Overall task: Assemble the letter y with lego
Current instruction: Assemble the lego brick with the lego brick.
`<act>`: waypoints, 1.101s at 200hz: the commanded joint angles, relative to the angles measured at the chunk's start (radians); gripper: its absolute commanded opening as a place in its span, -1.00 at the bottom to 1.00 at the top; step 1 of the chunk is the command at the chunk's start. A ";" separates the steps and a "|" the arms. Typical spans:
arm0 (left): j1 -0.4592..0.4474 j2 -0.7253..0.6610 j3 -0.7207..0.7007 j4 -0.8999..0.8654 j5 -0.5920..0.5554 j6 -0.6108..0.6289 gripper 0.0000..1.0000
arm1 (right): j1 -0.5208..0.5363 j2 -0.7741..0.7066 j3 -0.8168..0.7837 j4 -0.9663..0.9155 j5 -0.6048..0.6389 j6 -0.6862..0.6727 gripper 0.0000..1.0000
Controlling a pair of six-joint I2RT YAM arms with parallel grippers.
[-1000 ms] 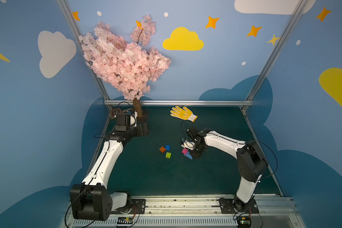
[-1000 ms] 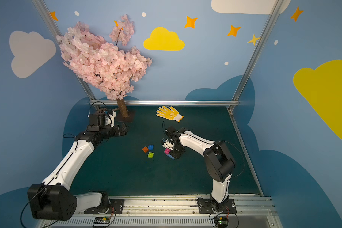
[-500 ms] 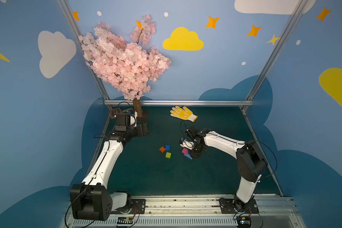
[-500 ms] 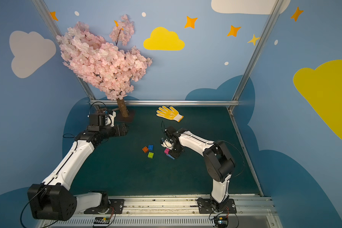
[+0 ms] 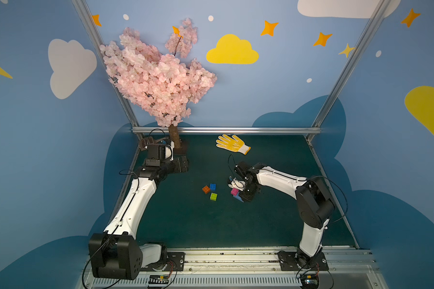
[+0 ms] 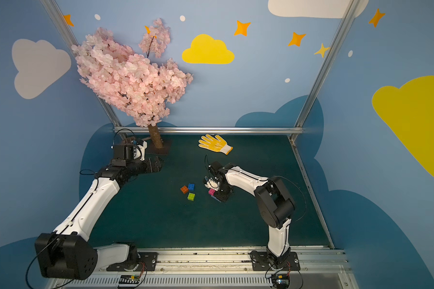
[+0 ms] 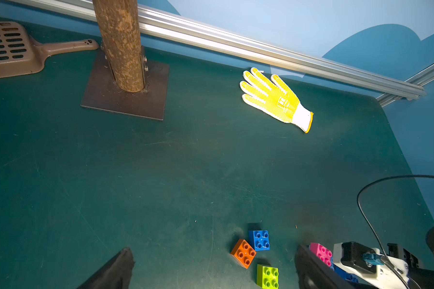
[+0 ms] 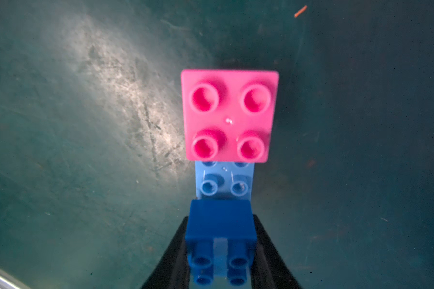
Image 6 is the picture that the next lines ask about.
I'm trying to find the orange lego brick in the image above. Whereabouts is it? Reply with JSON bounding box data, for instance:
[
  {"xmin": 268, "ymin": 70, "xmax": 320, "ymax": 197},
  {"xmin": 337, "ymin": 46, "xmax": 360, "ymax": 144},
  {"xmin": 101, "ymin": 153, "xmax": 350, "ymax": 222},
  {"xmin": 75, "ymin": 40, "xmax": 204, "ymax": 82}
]
[{"xmin": 180, "ymin": 185, "xmax": 189, "ymax": 194}]

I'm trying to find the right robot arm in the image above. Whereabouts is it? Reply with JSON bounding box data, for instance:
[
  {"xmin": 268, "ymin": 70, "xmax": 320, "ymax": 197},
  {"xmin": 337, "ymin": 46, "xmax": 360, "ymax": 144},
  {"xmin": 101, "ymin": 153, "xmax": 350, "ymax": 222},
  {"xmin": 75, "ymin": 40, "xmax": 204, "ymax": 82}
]
[{"xmin": 203, "ymin": 161, "xmax": 295, "ymax": 269}]

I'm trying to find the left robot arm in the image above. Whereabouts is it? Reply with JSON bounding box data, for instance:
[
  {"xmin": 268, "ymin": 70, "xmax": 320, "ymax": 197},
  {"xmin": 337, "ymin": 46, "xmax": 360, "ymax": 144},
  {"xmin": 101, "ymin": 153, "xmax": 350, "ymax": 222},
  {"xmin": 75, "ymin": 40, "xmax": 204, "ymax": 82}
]
[{"xmin": 34, "ymin": 157, "xmax": 163, "ymax": 280}]

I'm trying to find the yellow dotted work glove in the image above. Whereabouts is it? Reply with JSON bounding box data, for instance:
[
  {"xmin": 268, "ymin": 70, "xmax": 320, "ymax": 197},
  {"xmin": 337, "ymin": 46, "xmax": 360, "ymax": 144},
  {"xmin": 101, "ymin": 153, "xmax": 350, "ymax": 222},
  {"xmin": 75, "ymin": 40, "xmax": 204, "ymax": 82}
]
[{"xmin": 198, "ymin": 134, "xmax": 233, "ymax": 155}]

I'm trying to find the brown slotted plastic scoop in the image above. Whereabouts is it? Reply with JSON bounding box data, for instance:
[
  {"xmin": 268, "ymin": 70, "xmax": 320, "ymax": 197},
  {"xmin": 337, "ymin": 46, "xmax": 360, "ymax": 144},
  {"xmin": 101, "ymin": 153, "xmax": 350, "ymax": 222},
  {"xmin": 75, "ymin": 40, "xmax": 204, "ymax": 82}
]
[{"xmin": 122, "ymin": 136, "xmax": 136, "ymax": 145}]

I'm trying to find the pink cherry blossom tree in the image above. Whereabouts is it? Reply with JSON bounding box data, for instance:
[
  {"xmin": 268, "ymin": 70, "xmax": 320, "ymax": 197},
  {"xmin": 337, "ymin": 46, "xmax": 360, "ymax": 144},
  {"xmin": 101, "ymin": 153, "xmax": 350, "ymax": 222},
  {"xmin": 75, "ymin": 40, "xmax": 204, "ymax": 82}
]
[{"xmin": 71, "ymin": 18, "xmax": 193, "ymax": 148}]

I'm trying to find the left electronics board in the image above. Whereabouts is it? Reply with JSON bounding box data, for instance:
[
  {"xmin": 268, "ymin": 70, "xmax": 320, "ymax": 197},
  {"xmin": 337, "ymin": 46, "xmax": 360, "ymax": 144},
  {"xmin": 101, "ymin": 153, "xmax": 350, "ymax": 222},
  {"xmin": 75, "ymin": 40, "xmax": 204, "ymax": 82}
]
[{"xmin": 118, "ymin": 275, "xmax": 142, "ymax": 289}]

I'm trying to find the electronics board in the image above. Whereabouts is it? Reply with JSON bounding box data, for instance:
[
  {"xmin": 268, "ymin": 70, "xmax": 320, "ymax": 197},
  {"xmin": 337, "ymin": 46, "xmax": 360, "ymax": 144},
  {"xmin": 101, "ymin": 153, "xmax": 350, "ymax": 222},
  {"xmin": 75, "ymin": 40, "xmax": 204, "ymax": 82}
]
[
  {"xmin": 118, "ymin": 275, "xmax": 142, "ymax": 289},
  {"xmin": 270, "ymin": 274, "xmax": 290, "ymax": 289}
]

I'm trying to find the right electronics board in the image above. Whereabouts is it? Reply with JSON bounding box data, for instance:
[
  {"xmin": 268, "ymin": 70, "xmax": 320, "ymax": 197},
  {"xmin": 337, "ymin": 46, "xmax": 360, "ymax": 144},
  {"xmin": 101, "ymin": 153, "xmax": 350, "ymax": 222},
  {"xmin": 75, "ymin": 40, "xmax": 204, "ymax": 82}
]
[{"xmin": 270, "ymin": 274, "xmax": 290, "ymax": 289}]

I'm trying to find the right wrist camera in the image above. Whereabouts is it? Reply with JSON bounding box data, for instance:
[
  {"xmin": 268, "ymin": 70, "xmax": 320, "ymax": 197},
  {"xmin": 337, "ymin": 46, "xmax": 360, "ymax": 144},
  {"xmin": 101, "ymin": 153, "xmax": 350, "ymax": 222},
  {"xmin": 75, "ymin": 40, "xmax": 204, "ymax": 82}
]
[{"xmin": 203, "ymin": 177, "xmax": 220, "ymax": 191}]

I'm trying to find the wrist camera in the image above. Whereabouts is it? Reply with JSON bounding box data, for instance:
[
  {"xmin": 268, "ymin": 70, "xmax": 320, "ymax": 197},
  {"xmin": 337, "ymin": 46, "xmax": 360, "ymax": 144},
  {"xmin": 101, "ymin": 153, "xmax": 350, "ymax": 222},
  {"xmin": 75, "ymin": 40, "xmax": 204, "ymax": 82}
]
[
  {"xmin": 110, "ymin": 142, "xmax": 148, "ymax": 167},
  {"xmin": 203, "ymin": 177, "xmax": 220, "ymax": 191}
]

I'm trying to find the dark square tree base plate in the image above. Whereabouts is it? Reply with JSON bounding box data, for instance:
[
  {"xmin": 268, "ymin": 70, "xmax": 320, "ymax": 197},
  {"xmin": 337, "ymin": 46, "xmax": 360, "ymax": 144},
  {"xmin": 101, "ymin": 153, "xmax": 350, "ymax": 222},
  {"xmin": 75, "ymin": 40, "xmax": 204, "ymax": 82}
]
[{"xmin": 145, "ymin": 138, "xmax": 172, "ymax": 155}]

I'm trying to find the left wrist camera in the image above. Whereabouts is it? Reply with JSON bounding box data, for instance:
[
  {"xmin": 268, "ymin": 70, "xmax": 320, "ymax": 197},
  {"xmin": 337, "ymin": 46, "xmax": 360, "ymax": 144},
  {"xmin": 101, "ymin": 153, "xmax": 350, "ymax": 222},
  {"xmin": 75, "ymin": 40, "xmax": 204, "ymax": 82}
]
[{"xmin": 110, "ymin": 142, "xmax": 148, "ymax": 167}]

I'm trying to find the aluminium back frame rail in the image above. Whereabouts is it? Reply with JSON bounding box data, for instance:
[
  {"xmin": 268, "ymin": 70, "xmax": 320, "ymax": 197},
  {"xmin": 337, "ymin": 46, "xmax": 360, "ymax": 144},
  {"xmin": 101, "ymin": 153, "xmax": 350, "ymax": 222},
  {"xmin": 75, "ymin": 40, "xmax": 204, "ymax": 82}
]
[{"xmin": 113, "ymin": 126, "xmax": 304, "ymax": 136}]

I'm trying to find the left aluminium frame post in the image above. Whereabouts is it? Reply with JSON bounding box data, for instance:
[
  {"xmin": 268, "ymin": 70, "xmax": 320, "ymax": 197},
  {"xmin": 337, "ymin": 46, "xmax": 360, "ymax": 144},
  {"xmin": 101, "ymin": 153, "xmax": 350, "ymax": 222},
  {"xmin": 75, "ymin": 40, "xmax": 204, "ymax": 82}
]
[{"xmin": 39, "ymin": 0, "xmax": 125, "ymax": 140}]

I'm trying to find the aluminium frame post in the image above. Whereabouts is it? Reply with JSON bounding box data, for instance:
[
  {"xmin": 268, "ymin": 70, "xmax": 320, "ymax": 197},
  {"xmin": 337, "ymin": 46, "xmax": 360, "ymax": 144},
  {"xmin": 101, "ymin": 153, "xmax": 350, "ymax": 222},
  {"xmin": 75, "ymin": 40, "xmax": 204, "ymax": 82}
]
[
  {"xmin": 289, "ymin": 0, "xmax": 368, "ymax": 145},
  {"xmin": 39, "ymin": 0, "xmax": 125, "ymax": 140}
]

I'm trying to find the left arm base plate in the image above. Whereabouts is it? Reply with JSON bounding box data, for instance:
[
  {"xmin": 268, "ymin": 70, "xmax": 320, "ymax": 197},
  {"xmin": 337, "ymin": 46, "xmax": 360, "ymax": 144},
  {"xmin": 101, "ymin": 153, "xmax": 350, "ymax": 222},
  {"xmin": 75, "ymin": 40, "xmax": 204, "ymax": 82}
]
[{"xmin": 106, "ymin": 252, "xmax": 157, "ymax": 272}]

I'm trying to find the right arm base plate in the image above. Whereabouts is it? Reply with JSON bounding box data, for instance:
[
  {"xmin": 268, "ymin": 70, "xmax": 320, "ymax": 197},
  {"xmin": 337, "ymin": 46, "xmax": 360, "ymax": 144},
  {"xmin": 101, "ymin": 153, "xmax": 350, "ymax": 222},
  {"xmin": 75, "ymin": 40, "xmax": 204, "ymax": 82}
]
[{"xmin": 249, "ymin": 250, "xmax": 301, "ymax": 271}]

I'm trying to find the aluminium front rail assembly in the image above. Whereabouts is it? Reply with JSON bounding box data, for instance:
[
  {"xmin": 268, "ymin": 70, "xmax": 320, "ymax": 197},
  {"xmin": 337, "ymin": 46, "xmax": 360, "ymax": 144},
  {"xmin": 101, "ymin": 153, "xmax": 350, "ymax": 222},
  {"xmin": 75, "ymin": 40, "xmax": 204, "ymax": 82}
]
[{"xmin": 46, "ymin": 246, "xmax": 359, "ymax": 289}]

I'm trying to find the right aluminium frame post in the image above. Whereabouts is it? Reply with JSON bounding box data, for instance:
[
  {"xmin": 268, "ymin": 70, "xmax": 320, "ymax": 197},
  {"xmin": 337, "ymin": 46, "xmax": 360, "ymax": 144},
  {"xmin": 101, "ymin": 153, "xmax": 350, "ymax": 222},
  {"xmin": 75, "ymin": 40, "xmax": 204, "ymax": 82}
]
[{"xmin": 289, "ymin": 0, "xmax": 368, "ymax": 145}]

